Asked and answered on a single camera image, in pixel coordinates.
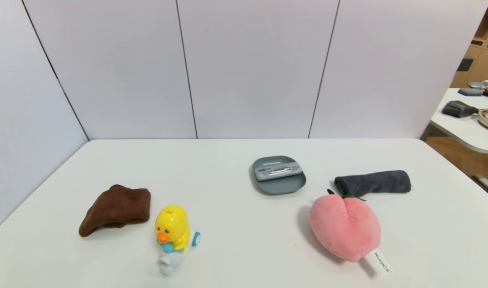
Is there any dark grey rolled towel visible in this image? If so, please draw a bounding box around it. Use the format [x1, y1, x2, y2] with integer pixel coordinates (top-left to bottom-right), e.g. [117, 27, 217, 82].
[334, 170, 412, 197]

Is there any wooden shelf unit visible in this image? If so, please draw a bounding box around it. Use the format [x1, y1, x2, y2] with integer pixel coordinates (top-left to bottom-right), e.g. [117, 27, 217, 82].
[450, 0, 488, 89]

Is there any brown folded cloth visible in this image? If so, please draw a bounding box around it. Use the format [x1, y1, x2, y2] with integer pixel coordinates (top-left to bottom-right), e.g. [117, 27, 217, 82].
[78, 184, 151, 238]

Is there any yellow duck toy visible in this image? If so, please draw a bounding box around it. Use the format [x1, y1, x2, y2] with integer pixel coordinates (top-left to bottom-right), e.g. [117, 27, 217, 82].
[155, 205, 201, 276]

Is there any grey rectangular plastic case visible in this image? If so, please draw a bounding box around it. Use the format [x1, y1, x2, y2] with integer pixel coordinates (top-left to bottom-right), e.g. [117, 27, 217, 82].
[254, 163, 304, 182]

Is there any black brush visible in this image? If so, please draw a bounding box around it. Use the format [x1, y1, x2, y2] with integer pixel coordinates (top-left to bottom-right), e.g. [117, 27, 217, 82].
[442, 100, 480, 118]

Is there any grey-blue square dish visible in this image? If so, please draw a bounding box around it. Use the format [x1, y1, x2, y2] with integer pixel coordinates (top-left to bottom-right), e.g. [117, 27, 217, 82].
[250, 156, 307, 196]

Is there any white side table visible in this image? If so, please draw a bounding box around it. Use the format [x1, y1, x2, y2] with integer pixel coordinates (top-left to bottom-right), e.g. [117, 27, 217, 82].
[420, 87, 488, 154]

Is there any pink peach plush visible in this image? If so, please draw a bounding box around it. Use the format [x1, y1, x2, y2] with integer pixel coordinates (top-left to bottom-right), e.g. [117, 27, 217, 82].
[309, 189, 393, 274]

